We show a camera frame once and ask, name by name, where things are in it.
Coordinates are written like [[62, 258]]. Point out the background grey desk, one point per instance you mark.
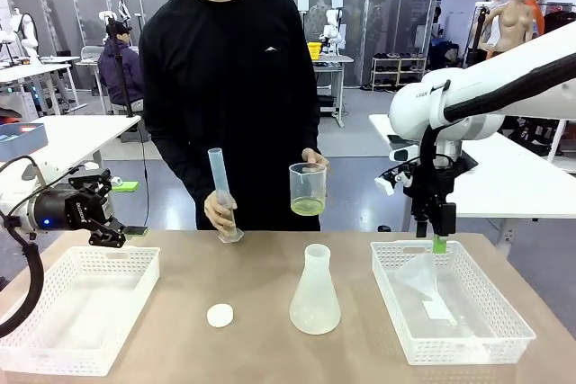
[[335, 83]]

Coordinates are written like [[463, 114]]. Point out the person right hand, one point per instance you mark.
[[216, 213]]

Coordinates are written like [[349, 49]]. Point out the yellow bin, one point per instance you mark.
[[314, 50]]

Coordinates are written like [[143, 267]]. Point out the white perforated plastic basket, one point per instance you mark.
[[495, 325], [67, 312]]

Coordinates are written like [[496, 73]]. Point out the person left hand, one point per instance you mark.
[[315, 155]]

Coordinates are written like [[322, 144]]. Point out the background person in black cap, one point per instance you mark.
[[114, 74]]

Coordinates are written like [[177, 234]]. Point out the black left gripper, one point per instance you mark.
[[58, 211]]

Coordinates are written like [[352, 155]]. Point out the clear beaker with yellow liquid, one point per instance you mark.
[[308, 190]]

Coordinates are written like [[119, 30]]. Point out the beige mannequin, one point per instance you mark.
[[510, 24]]

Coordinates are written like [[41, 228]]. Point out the background white robot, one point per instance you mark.
[[333, 29], [27, 35]]

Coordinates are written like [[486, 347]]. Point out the blue box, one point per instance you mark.
[[22, 141]]

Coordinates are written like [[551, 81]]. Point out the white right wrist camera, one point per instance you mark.
[[402, 153]]

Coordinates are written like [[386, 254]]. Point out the translucent plastic funnel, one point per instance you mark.
[[418, 276]]

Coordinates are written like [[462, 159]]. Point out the round white flask cap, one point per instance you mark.
[[220, 315]]

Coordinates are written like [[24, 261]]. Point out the translucent plastic graduated cylinder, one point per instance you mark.
[[220, 181]]

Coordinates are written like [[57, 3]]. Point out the person left forearm black sleeve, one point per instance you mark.
[[312, 127]]

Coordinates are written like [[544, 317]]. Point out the background white desk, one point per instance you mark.
[[36, 71]]

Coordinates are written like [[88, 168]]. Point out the camouflage jacket on mannequin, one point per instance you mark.
[[318, 20]]

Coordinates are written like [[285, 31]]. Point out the shoe rack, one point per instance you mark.
[[398, 71]]

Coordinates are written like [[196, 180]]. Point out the person right forearm black sleeve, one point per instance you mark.
[[180, 163]]

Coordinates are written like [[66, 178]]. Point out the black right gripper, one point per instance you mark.
[[432, 186]]

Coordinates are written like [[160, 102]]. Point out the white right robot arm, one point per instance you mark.
[[414, 105]]

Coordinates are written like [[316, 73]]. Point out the translucent plastic conical flask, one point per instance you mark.
[[315, 307]]

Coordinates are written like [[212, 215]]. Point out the person torso black sweater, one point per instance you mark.
[[225, 87]]

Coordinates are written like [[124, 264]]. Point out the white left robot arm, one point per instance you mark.
[[13, 197]]

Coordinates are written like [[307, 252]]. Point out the large white table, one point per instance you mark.
[[508, 177], [85, 130]]

